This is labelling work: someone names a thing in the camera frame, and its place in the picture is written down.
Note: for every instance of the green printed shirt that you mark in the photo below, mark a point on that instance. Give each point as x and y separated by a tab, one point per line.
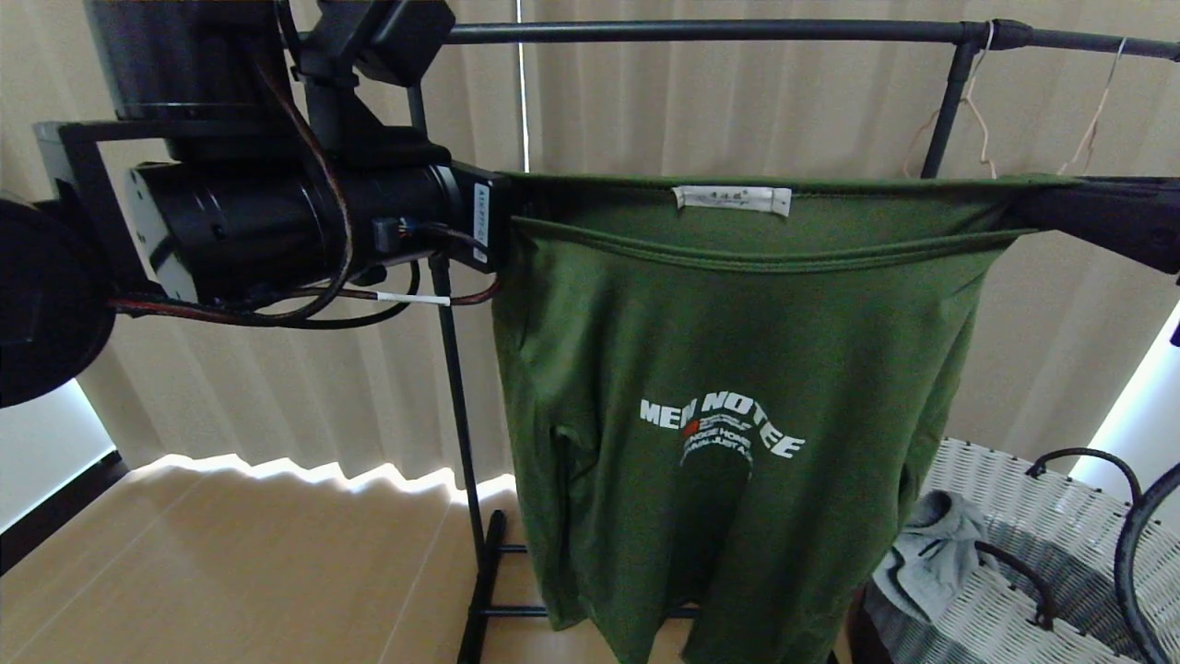
719	332

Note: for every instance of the pale grey garment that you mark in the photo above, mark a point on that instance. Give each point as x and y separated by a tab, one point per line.
931	553

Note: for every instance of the black clothes rack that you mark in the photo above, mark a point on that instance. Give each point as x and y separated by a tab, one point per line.
737	30

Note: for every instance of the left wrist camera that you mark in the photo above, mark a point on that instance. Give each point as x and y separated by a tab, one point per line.
396	37

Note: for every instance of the beige curtain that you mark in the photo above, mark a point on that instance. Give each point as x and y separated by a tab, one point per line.
737	101

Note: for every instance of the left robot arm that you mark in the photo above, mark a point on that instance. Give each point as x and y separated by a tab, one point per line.
184	55

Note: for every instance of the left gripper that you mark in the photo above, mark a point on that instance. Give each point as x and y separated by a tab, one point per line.
277	221

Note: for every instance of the pink clothes hanger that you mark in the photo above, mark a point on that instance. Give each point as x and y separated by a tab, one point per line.
1097	115
983	138

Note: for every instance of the white laundry basket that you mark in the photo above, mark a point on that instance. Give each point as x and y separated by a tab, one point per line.
1042	516

